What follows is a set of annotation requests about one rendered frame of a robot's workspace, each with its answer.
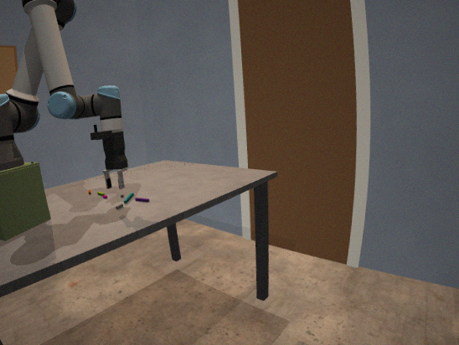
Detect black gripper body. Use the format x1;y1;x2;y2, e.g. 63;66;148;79
90;118;128;170

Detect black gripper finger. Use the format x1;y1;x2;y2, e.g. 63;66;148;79
117;167;127;189
103;170;112;189

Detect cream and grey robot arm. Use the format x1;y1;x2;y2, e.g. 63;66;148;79
0;0;121;171

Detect turquoise rod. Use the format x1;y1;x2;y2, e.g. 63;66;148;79
124;193;134;203

